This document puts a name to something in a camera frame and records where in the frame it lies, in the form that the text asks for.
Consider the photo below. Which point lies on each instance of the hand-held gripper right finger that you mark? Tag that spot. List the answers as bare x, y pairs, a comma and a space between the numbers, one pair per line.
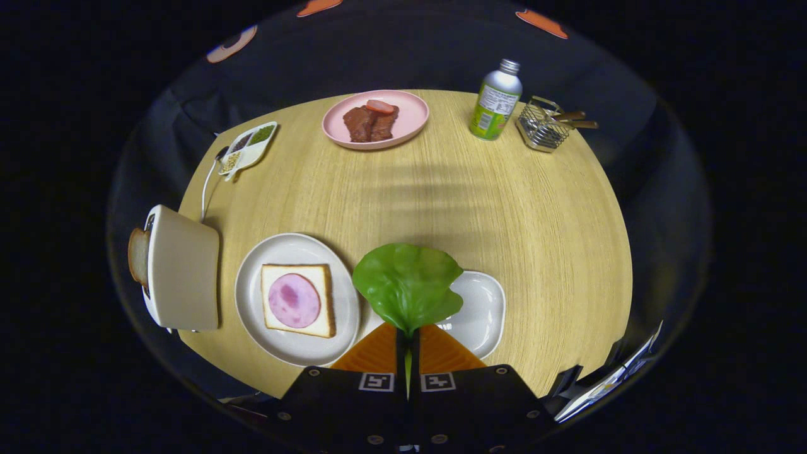
416, 353

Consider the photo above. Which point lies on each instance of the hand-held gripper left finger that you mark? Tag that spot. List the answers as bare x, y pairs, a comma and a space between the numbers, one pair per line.
400, 353

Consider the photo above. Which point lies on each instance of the green lettuce leaf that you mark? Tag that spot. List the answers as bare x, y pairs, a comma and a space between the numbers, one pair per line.
406, 284

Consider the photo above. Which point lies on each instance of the browned toast slice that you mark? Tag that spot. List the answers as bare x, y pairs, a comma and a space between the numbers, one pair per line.
137, 255

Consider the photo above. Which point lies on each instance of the rounded square white plate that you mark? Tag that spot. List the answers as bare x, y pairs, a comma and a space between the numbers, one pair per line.
480, 309

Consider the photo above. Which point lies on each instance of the pink ham slice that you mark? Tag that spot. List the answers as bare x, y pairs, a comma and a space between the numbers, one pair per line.
294, 301

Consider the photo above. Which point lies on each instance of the white bread slice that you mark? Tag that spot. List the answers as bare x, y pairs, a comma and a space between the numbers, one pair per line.
272, 323

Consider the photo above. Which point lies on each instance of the round white plate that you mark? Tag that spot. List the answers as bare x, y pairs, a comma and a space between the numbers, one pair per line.
251, 296

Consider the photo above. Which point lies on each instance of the white toaster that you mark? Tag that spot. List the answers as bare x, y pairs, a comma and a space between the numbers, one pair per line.
183, 271

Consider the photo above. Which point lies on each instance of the brown braised meat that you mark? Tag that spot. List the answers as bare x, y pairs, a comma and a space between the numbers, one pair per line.
362, 124

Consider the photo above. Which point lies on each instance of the pink plate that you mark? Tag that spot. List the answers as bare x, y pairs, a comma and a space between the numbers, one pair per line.
413, 116

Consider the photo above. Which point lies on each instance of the red sausage slice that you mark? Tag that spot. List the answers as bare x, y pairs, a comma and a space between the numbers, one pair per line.
380, 106

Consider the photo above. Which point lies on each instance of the white divided bean dish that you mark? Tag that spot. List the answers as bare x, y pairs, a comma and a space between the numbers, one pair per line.
254, 153

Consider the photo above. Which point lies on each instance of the silver bottle green label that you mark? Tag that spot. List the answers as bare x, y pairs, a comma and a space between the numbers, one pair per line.
495, 104

